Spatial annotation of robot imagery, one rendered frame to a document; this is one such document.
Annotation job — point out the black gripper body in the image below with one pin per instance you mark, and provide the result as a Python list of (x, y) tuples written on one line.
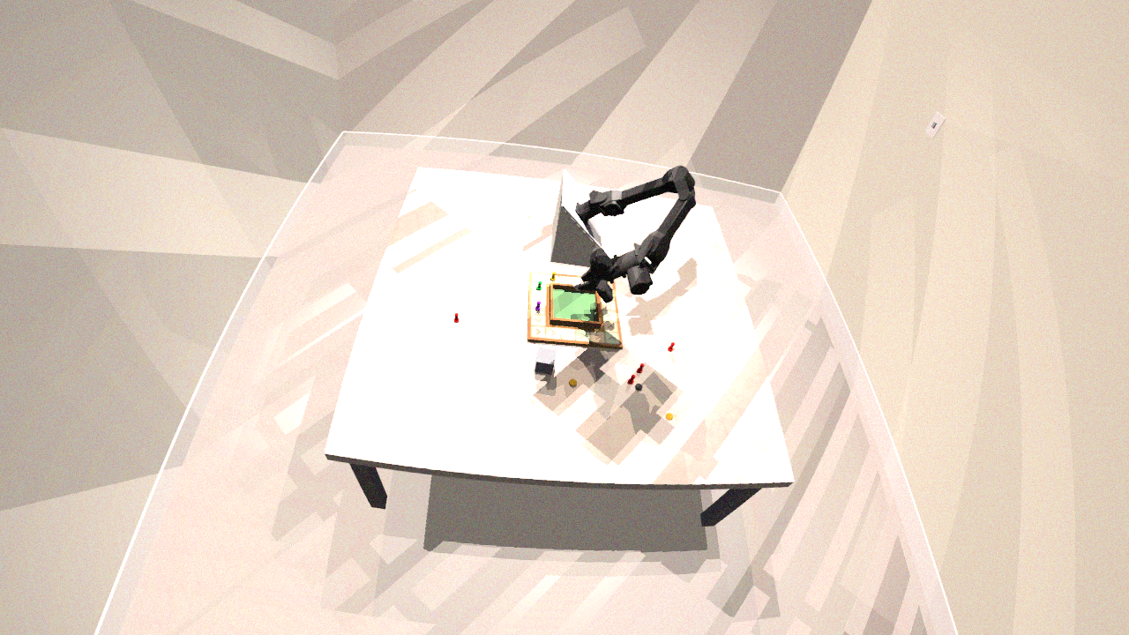
[(603, 289)]

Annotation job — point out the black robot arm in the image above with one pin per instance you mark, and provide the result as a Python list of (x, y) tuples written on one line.
[(656, 245)]

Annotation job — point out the orange square board track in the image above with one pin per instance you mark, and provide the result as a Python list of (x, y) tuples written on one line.
[(569, 342)]

